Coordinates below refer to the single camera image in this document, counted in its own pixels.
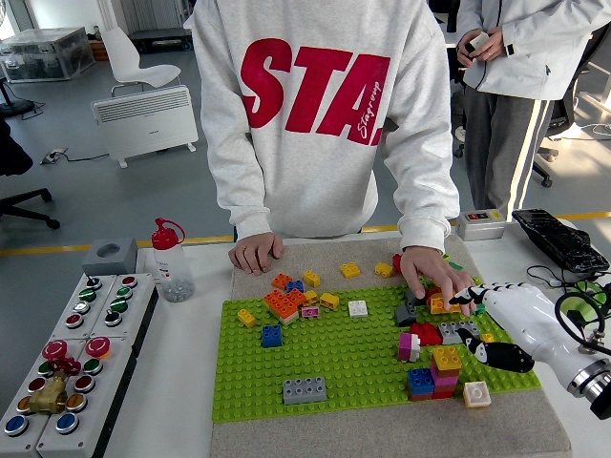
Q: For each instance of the person's left hand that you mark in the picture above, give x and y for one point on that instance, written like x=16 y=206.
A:
x=494 y=45
x=429 y=267

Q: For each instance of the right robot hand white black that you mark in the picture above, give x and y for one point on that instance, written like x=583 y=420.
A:
x=530 y=319

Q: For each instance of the person's right hand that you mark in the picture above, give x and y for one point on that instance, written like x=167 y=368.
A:
x=465 y=52
x=255 y=253

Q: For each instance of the white handheld button box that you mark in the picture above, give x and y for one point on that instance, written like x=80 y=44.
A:
x=477 y=42

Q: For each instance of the orange layered brick stack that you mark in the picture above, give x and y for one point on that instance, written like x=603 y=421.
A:
x=284 y=303

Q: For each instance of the yellow on white brick stack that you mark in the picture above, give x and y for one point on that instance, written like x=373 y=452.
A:
x=476 y=395

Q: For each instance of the green studded baseplate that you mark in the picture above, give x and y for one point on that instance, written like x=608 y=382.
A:
x=248 y=381

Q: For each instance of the person's right forearm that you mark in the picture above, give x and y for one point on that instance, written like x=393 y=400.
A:
x=470 y=16
x=238 y=205

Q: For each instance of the person's left forearm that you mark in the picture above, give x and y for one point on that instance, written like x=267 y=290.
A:
x=549 y=33
x=425 y=200

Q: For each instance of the orange long brick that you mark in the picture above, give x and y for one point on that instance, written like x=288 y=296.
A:
x=433 y=291

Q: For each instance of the dark green small brick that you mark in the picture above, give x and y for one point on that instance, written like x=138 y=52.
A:
x=456 y=264
x=478 y=310

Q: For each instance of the person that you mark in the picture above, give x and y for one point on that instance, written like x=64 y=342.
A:
x=315 y=181
x=520 y=62

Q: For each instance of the red sloped brick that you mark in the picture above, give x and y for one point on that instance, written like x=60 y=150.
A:
x=396 y=262
x=425 y=334

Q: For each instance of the orange two-by-two brick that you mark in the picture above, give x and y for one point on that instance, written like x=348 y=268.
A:
x=281 y=280

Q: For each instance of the dark grey sloped brick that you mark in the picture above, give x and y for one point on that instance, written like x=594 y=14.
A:
x=410 y=300
x=406 y=315

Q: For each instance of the yellow two-by-four brick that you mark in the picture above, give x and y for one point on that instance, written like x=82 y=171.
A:
x=438 y=305

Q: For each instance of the yellow narrow brick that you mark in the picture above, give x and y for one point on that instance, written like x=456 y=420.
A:
x=246 y=318
x=487 y=338

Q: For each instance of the blue two-by-two brick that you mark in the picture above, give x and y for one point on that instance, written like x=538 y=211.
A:
x=271 y=336
x=295 y=285

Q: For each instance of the grey two-by-four brick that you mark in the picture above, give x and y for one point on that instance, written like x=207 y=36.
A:
x=304 y=390
x=451 y=331

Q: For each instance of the pink small brick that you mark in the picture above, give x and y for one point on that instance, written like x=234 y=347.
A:
x=310 y=312

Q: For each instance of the white two-by-two brick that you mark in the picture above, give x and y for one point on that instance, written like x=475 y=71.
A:
x=358 y=309

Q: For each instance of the black wrapped keyboard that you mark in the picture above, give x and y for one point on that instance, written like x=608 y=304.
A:
x=558 y=241

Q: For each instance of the clear bottle red cap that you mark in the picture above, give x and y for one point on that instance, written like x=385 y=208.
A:
x=172 y=276

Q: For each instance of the white standing desk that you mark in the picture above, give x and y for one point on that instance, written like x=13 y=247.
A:
x=604 y=95

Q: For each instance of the grey four-button control box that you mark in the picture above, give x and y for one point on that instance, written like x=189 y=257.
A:
x=142 y=305
x=87 y=295

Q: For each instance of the grey block round hole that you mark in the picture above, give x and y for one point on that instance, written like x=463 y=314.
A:
x=124 y=260

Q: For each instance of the white panel heater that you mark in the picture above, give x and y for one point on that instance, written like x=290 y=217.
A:
x=143 y=126

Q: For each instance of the grey-brown mat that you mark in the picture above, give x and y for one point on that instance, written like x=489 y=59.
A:
x=382 y=429

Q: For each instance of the white plastic chair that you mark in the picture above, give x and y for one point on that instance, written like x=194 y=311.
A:
x=153 y=74

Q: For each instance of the grey emergency-stop button box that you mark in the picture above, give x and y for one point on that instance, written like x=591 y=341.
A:
x=95 y=429
x=55 y=349

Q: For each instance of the grey floor socket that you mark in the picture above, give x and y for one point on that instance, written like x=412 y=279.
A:
x=52 y=156

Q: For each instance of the black swivel chair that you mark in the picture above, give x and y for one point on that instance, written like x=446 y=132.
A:
x=24 y=200

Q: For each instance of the black wheeled dolly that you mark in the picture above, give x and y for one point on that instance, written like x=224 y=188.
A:
x=162 y=34

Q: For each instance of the brass valve red handwheel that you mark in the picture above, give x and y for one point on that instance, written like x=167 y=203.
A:
x=48 y=398

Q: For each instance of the black stand base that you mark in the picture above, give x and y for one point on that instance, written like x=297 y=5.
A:
x=14 y=107

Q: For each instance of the clear storage crate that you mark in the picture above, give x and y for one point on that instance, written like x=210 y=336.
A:
x=45 y=52

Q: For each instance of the grey switch box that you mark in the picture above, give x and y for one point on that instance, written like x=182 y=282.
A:
x=482 y=229

